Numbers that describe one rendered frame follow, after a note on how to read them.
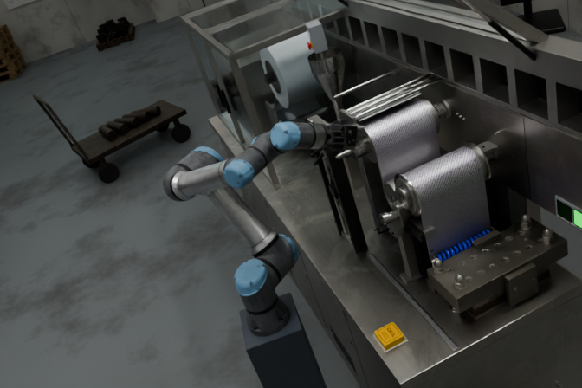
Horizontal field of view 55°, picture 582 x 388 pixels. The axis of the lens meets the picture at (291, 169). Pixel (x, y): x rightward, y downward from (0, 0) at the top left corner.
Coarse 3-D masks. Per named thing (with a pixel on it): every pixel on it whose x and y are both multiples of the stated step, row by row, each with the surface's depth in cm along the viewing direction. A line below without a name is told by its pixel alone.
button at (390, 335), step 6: (390, 324) 174; (378, 330) 173; (384, 330) 173; (390, 330) 172; (396, 330) 171; (378, 336) 171; (384, 336) 171; (390, 336) 170; (396, 336) 169; (402, 336) 169; (384, 342) 169; (390, 342) 168; (396, 342) 169
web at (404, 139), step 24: (384, 120) 187; (408, 120) 186; (432, 120) 188; (384, 144) 185; (408, 144) 188; (432, 144) 192; (384, 168) 188; (408, 168) 192; (432, 168) 171; (456, 168) 170; (480, 168) 172; (432, 192) 169; (456, 192) 172; (408, 216) 219
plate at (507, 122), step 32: (384, 64) 229; (416, 96) 214; (448, 96) 191; (448, 128) 201; (480, 128) 181; (512, 128) 165; (544, 128) 151; (512, 160) 172; (544, 160) 157; (576, 160) 144; (544, 192) 163; (576, 192) 150
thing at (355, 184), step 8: (344, 64) 224; (336, 72) 222; (320, 80) 225; (336, 80) 224; (328, 88) 227; (336, 88) 227; (328, 96) 231; (336, 104) 233; (336, 112) 235; (344, 160) 245; (352, 160) 243; (352, 168) 245; (352, 176) 246; (360, 176) 248; (352, 184) 248; (360, 184) 250
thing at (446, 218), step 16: (480, 192) 175; (448, 208) 173; (464, 208) 176; (480, 208) 178; (432, 224) 173; (448, 224) 176; (464, 224) 178; (480, 224) 181; (432, 240) 176; (448, 240) 178; (464, 240) 181; (432, 256) 179
